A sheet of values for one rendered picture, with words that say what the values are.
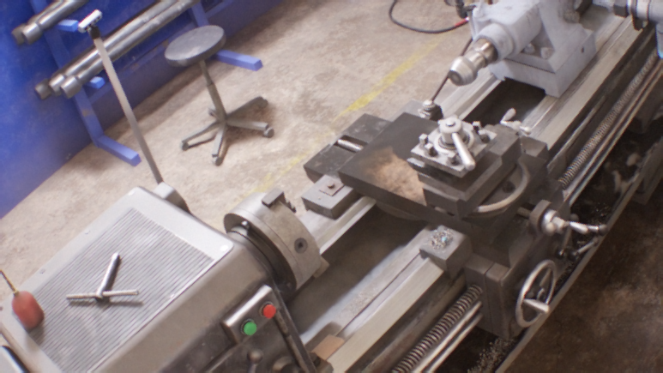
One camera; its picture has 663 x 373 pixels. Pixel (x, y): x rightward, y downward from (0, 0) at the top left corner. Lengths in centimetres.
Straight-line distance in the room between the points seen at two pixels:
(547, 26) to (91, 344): 180
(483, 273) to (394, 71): 258
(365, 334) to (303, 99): 269
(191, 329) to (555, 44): 162
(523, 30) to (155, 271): 143
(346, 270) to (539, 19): 104
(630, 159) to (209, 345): 198
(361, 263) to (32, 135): 296
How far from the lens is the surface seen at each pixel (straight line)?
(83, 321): 168
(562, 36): 272
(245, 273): 164
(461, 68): 238
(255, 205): 193
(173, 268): 167
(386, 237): 246
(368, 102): 440
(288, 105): 458
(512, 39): 253
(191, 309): 160
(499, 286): 217
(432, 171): 207
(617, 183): 299
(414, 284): 214
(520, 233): 215
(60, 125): 501
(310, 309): 233
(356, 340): 205
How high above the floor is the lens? 237
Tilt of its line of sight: 37 degrees down
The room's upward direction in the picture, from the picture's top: 20 degrees counter-clockwise
